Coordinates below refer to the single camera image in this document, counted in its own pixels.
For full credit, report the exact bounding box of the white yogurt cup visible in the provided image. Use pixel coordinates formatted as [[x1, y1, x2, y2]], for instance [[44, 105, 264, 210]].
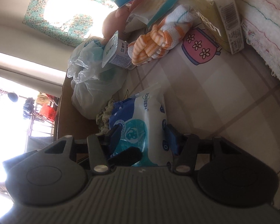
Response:
[[102, 31, 135, 70]]

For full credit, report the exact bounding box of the white tissue pack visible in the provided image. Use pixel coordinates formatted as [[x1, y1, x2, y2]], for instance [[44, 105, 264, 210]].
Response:
[[124, 0, 178, 33]]

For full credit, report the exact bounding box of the white plaid blanket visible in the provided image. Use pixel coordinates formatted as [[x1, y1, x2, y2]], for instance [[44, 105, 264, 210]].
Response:
[[235, 0, 280, 80]]

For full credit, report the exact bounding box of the plaid cartoon bed sheet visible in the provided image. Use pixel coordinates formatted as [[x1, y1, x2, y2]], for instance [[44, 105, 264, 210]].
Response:
[[117, 19, 280, 208]]

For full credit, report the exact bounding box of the gold tissue box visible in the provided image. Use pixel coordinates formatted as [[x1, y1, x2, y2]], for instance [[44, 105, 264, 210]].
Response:
[[189, 0, 244, 54]]

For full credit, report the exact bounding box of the orange striped knotted cloth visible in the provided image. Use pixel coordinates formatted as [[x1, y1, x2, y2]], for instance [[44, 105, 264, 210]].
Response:
[[128, 4, 194, 66]]

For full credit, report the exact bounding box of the white tied plastic bag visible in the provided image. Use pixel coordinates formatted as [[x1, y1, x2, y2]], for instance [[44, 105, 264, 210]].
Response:
[[67, 37, 127, 119]]

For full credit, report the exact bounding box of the red plastic bag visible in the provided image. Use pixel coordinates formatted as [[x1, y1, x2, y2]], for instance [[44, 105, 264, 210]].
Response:
[[36, 93, 60, 122]]

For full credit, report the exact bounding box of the pink plush pig doll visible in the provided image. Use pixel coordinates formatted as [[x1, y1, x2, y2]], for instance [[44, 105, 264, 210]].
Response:
[[101, 0, 143, 45]]

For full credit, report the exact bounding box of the blue wet wipes pack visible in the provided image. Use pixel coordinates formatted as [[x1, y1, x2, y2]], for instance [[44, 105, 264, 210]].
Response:
[[109, 83, 173, 167]]

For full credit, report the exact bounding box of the brown cardboard box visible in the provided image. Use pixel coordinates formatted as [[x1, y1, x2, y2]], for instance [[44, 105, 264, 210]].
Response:
[[53, 77, 99, 140]]

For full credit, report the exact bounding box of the floral teal curtain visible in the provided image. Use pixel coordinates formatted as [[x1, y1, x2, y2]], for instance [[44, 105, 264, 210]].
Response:
[[23, 0, 118, 47]]

